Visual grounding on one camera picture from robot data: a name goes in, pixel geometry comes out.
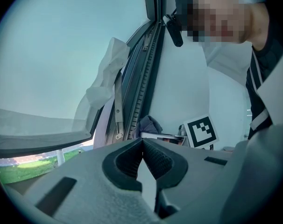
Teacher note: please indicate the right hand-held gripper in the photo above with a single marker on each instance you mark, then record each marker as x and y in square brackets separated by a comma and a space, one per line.
[200, 132]

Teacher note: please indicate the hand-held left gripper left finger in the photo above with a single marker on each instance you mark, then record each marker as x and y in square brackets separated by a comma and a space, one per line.
[90, 190]

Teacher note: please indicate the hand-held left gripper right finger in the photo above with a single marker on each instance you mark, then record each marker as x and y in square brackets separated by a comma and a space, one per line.
[197, 171]

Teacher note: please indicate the dark blue cleaning cloth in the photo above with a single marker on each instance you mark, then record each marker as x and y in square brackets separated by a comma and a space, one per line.
[148, 125]

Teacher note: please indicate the dark window frame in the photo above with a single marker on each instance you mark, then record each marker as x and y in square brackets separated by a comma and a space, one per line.
[143, 90]

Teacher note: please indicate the glass window sash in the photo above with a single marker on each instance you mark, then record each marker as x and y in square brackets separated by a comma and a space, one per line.
[50, 55]

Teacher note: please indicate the person's right hand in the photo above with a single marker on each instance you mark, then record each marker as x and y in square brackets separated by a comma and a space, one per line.
[170, 141]

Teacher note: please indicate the white crumpled sheet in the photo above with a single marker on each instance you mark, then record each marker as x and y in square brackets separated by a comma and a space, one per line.
[106, 78]

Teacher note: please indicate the person's black t-shirt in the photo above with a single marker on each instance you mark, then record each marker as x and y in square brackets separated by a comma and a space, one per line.
[254, 97]

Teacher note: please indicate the person's head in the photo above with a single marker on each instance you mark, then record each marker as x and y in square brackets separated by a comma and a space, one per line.
[256, 27]

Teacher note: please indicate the metal hinge bracket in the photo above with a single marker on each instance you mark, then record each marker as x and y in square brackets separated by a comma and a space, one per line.
[146, 43]

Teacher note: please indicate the black head-mounted camera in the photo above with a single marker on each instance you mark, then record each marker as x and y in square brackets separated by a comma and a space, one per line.
[175, 31]

